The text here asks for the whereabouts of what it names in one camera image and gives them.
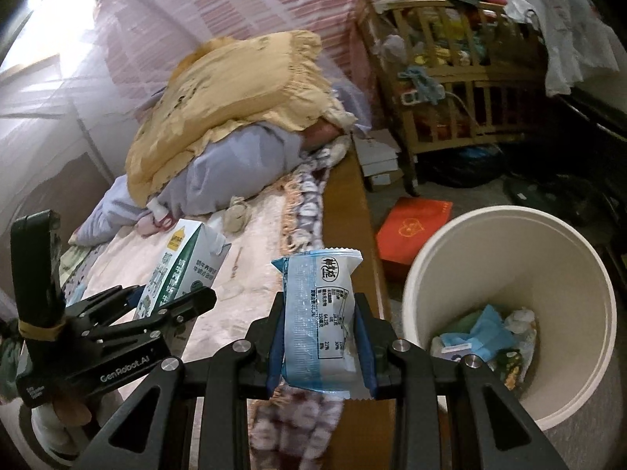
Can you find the light blue snack packet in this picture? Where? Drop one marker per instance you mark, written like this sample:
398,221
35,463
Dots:
318,323

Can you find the beige cloth toy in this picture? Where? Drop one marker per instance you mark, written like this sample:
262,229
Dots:
236,215

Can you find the white plastic bag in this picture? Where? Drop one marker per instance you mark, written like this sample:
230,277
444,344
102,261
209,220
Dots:
573,34

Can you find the blue cloth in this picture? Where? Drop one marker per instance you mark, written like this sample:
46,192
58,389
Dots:
421,85

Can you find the dark furniture piece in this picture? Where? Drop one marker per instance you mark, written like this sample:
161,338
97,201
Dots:
597,117

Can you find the white plastic bucket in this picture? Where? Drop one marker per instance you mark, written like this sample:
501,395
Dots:
539,264

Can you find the yellow frilled pillow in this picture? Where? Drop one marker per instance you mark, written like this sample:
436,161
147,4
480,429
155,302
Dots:
235,107

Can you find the white medicine box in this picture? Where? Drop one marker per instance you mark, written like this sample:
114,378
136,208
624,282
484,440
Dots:
455,350

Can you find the white mosquito net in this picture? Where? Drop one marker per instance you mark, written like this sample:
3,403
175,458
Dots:
73,83

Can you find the clear plastic wrapper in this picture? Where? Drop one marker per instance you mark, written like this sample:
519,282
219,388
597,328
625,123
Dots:
526,347

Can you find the pile of colourful toys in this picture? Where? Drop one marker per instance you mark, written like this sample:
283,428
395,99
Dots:
441,39

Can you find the black plastic bag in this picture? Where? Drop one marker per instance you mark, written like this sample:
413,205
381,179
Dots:
465,166

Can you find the small wooden ear pick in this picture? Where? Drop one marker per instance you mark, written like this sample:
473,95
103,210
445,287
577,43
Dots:
236,263

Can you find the pink red baby item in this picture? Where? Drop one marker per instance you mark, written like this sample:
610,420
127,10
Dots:
156,220

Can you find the patterned fringed bed mat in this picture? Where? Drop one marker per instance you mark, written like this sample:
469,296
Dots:
308,196

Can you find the white green milk carton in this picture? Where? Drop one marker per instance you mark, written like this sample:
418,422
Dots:
186,259

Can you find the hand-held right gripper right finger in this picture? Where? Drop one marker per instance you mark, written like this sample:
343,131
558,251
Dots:
366,342

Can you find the dark green packet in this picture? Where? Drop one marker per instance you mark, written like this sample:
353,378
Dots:
509,367

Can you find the white crumpled tissue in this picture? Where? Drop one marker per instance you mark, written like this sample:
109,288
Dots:
520,319

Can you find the white cardboard box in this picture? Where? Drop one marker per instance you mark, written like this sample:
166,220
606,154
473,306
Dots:
374,149
384,180

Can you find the red gift box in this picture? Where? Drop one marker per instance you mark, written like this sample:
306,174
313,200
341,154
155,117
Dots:
411,235

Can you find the wooden baby crib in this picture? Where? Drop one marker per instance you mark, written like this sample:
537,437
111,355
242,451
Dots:
410,156

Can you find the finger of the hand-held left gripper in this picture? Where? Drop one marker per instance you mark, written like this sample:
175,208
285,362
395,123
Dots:
186,306
98,303

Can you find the grey-blue blanket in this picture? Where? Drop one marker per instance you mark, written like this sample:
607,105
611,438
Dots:
220,176

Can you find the wooden bed frame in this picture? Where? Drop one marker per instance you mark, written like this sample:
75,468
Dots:
357,235

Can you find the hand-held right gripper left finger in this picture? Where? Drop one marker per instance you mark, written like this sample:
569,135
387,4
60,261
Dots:
277,338

